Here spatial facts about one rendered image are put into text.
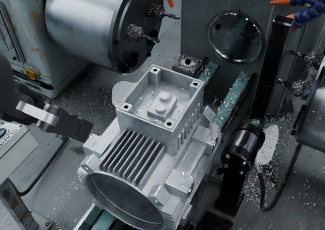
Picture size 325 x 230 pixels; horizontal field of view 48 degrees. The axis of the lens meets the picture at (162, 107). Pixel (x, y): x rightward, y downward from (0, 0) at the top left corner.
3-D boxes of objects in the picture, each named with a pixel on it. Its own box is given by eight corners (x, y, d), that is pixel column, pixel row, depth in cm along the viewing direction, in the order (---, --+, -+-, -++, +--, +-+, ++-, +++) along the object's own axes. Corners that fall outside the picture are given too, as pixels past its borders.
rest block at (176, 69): (180, 81, 111) (181, 50, 102) (201, 89, 109) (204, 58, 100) (171, 94, 107) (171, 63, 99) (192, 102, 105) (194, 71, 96)
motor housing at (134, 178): (138, 133, 83) (132, 70, 69) (217, 166, 77) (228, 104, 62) (86, 206, 71) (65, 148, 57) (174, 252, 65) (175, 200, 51)
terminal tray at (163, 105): (152, 91, 70) (151, 63, 65) (203, 111, 67) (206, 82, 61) (118, 136, 63) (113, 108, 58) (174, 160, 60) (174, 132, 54)
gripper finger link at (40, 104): (8, 76, 36) (18, 81, 35) (72, 109, 46) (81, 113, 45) (-11, 114, 35) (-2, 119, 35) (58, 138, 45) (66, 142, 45)
